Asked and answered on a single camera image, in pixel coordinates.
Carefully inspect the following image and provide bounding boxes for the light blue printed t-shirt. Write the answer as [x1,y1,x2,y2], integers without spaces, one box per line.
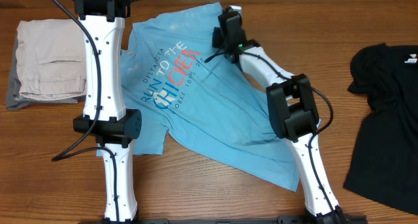
[96,2,321,193]

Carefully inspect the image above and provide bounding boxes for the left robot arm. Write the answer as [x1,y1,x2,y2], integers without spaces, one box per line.
[73,0,142,223]

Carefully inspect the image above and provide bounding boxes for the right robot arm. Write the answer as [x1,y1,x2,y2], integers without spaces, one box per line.
[212,6,346,223]

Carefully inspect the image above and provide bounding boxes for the folded beige trousers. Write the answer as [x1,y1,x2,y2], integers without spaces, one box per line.
[16,19,86,101]

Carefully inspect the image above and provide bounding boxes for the black t-shirt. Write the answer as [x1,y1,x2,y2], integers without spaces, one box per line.
[344,43,417,214]

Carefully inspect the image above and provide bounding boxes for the folded grey garment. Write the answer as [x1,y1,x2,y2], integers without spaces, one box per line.
[5,37,85,110]

